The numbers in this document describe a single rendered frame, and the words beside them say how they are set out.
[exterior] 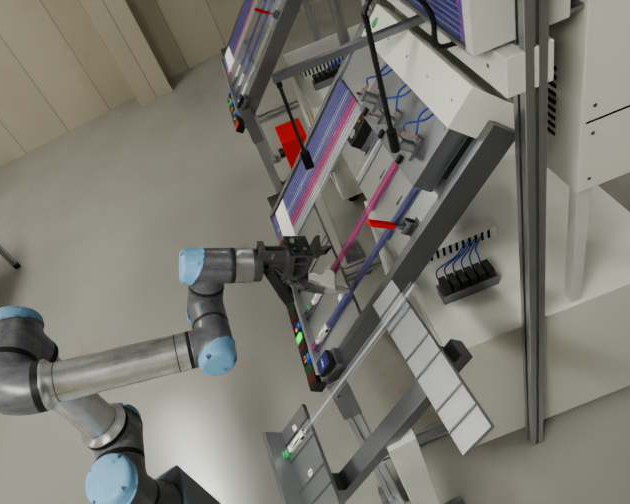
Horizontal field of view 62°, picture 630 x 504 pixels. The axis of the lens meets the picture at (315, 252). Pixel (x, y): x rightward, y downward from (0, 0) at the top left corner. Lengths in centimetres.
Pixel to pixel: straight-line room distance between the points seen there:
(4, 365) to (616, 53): 119
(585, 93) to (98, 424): 123
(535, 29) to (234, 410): 181
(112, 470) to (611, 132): 127
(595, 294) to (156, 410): 177
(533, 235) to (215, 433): 154
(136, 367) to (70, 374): 11
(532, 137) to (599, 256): 68
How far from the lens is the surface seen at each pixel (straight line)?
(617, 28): 105
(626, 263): 160
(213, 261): 108
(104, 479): 139
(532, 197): 109
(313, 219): 152
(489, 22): 89
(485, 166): 104
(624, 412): 206
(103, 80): 513
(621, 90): 112
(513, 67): 91
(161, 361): 106
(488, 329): 145
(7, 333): 118
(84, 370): 108
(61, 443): 268
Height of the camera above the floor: 180
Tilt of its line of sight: 42 degrees down
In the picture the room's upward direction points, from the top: 23 degrees counter-clockwise
